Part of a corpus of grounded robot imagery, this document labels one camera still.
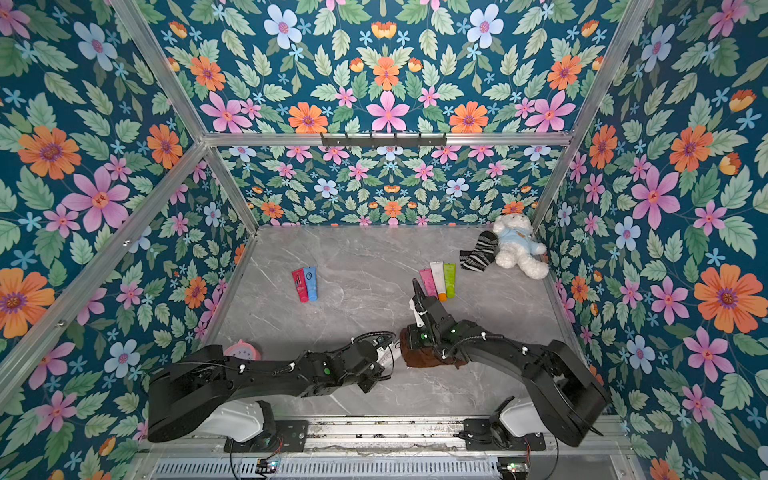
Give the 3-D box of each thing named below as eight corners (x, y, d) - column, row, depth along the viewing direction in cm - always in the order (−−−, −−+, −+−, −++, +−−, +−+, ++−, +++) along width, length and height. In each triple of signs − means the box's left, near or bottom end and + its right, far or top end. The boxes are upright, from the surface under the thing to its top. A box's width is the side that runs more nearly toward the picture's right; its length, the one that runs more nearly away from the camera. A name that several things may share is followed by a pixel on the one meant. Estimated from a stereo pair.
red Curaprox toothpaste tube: (298, 305, 100) (296, 301, 98) (293, 275, 108) (291, 271, 106) (310, 301, 101) (308, 297, 99) (304, 272, 109) (302, 268, 107)
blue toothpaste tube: (305, 302, 101) (303, 298, 99) (305, 272, 109) (303, 267, 107) (317, 300, 101) (316, 296, 100) (316, 269, 110) (314, 265, 108)
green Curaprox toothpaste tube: (446, 298, 101) (447, 295, 100) (443, 266, 110) (443, 262, 109) (459, 298, 101) (460, 295, 100) (455, 266, 110) (456, 262, 109)
